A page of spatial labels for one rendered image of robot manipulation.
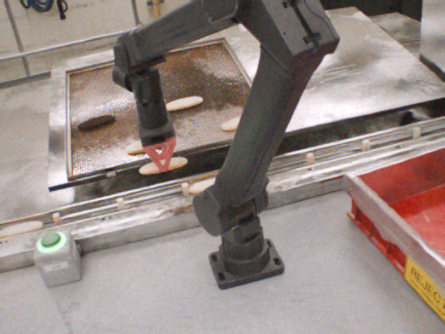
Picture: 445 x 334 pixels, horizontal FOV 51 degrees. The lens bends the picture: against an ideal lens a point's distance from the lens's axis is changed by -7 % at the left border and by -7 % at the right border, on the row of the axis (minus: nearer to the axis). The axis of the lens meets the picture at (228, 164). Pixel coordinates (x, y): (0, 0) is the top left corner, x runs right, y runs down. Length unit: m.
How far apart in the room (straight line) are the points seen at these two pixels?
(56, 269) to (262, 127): 0.49
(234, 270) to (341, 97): 0.60
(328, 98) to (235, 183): 0.59
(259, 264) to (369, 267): 0.19
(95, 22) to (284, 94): 4.16
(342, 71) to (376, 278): 0.70
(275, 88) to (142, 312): 0.46
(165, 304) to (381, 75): 0.87
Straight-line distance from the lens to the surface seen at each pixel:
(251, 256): 0.84
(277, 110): 0.60
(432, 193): 1.07
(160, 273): 0.91
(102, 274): 0.95
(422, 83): 1.39
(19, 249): 1.02
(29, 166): 1.40
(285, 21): 0.53
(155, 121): 0.93
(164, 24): 0.75
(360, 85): 1.34
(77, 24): 4.69
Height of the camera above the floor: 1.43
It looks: 31 degrees down
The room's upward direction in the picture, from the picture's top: 8 degrees counter-clockwise
